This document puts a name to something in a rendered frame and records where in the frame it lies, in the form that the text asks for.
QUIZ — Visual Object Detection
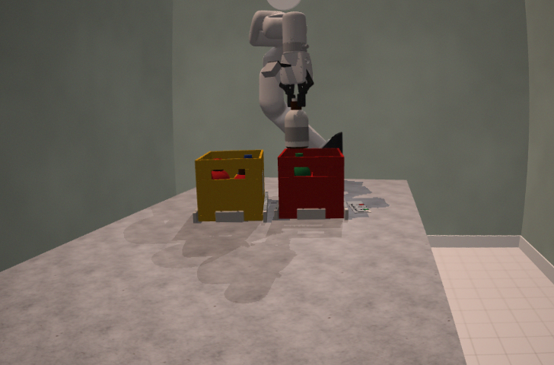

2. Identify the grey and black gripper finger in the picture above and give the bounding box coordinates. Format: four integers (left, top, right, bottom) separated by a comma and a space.
279, 82, 295, 107
297, 70, 314, 107

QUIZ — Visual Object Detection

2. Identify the dark red crate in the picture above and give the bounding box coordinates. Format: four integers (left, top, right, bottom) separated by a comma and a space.
278, 148, 344, 219

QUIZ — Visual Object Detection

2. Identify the olive-brown crate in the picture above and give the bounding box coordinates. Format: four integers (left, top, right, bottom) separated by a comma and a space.
195, 150, 265, 221

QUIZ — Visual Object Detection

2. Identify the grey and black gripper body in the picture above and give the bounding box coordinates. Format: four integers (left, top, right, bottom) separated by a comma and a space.
280, 51, 313, 85

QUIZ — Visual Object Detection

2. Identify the white bottle with grey label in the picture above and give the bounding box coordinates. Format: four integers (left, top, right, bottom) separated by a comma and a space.
285, 98, 309, 149

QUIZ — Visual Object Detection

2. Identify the red bottle with pale label band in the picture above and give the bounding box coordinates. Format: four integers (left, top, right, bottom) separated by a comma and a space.
212, 170, 230, 179

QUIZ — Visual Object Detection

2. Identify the white paper card with colored marks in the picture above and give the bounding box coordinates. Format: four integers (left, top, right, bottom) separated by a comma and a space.
347, 201, 371, 213

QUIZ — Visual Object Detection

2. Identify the green bottle with pale green label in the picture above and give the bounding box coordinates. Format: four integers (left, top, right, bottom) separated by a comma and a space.
295, 153, 310, 176

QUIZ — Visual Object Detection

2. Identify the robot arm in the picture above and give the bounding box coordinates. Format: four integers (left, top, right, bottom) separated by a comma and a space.
249, 11, 330, 148

